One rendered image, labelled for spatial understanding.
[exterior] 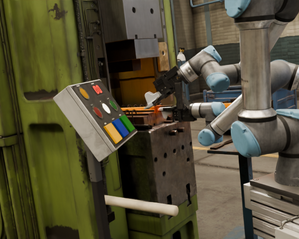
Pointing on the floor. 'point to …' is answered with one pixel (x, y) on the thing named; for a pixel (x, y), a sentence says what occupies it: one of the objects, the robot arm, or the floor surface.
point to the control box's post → (98, 196)
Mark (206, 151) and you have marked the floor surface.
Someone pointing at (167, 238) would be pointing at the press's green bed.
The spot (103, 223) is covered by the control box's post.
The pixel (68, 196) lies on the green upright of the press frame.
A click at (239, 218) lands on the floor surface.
